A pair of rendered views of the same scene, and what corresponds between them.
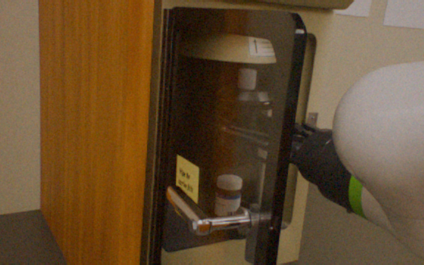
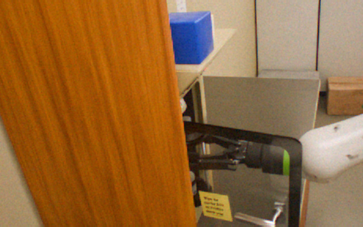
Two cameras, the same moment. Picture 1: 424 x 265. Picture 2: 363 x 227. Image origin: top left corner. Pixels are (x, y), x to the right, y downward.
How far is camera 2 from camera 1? 0.57 m
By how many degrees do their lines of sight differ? 32
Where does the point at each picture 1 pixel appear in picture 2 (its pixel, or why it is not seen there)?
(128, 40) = (182, 159)
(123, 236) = not seen: outside the picture
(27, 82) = (12, 180)
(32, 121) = (23, 201)
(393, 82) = (327, 146)
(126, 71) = (183, 173)
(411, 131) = (340, 162)
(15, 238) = not seen: outside the picture
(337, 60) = not seen: hidden behind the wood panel
